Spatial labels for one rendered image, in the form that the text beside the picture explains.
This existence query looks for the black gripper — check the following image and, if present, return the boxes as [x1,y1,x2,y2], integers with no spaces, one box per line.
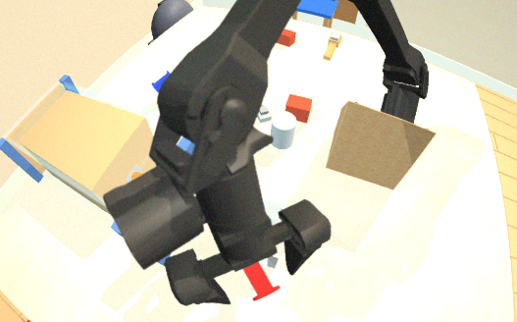
[164,198,332,306]

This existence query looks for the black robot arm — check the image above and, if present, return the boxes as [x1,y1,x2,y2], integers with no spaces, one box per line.
[103,0,430,270]

